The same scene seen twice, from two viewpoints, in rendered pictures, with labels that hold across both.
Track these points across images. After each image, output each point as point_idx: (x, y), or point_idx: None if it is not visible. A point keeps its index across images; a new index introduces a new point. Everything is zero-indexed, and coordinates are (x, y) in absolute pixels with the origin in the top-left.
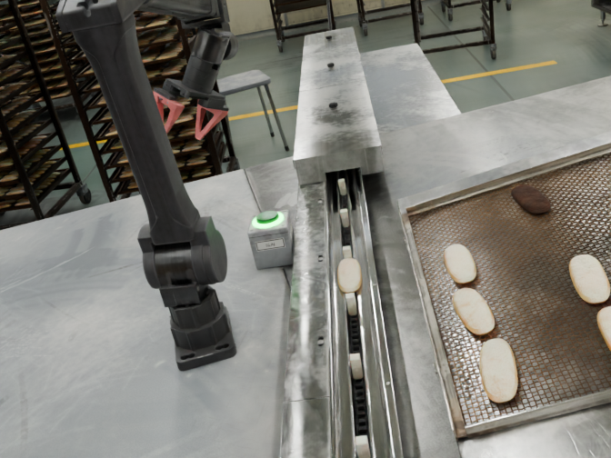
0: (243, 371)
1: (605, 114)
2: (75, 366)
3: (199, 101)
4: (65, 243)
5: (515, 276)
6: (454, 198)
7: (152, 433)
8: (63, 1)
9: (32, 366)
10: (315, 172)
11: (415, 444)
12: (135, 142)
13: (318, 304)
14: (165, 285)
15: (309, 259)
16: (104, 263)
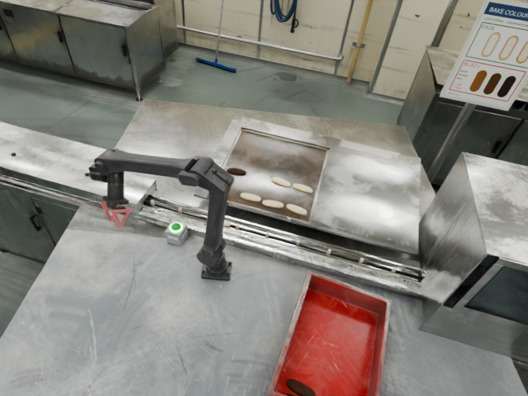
0: (241, 263)
1: (166, 130)
2: (202, 315)
3: (120, 203)
4: (63, 321)
5: (266, 191)
6: None
7: (257, 291)
8: (219, 186)
9: (189, 333)
10: (141, 203)
11: None
12: (223, 218)
13: (234, 232)
14: (218, 260)
15: (203, 227)
16: (115, 302)
